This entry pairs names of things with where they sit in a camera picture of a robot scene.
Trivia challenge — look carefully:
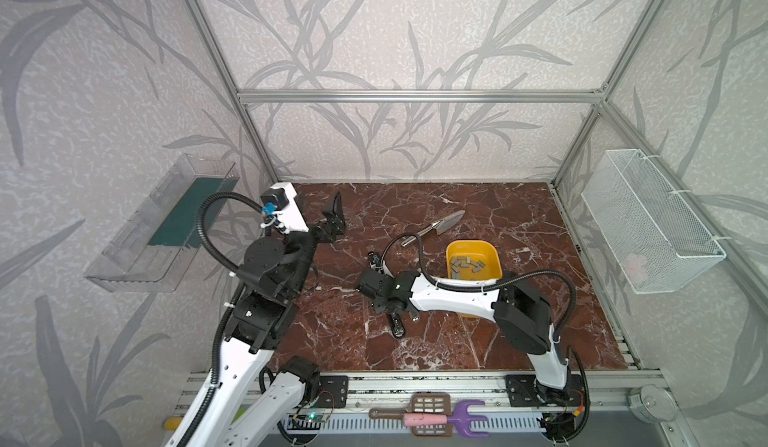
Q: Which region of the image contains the yellow plastic tray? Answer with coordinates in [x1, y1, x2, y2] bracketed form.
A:
[445, 240, 503, 281]

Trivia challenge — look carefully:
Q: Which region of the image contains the black stapler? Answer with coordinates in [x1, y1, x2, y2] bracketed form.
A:
[367, 251, 384, 273]

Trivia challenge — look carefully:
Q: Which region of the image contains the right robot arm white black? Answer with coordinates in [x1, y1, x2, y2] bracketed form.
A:
[355, 232, 577, 406]

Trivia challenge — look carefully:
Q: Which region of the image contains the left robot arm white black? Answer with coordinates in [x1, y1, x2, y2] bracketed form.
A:
[168, 183, 346, 446]

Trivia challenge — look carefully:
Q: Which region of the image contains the silver metal trowel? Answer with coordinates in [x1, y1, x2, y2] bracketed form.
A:
[401, 210, 465, 247]

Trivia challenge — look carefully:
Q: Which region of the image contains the green sponge in bin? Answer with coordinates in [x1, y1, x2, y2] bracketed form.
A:
[148, 177, 238, 249]

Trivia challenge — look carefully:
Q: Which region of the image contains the brown toy spatula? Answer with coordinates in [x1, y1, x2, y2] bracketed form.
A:
[368, 392, 453, 437]

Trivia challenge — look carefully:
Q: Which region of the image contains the pink object in basket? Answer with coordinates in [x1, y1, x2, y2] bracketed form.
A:
[623, 254, 649, 284]

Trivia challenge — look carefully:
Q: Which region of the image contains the round metal tin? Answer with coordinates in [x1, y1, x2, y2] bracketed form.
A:
[627, 384, 678, 424]

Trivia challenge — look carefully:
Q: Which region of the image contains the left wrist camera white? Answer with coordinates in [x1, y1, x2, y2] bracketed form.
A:
[260, 182, 309, 235]

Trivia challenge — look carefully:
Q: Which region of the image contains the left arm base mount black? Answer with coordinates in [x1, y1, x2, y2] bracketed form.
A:
[306, 374, 350, 409]

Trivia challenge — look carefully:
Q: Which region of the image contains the clear plastic wall bin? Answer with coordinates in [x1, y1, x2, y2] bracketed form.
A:
[84, 154, 240, 293]

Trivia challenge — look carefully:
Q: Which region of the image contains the purple toy rake pink handle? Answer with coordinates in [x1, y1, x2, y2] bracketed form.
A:
[402, 399, 490, 440]

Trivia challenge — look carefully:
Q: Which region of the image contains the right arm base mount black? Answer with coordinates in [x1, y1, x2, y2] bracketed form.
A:
[504, 373, 585, 411]

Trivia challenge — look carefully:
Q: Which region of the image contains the green toy shovel yellow handle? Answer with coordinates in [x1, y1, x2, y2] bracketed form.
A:
[163, 408, 246, 432]

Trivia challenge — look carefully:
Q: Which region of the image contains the white wire mesh basket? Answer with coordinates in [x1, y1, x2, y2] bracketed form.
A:
[582, 149, 727, 295]

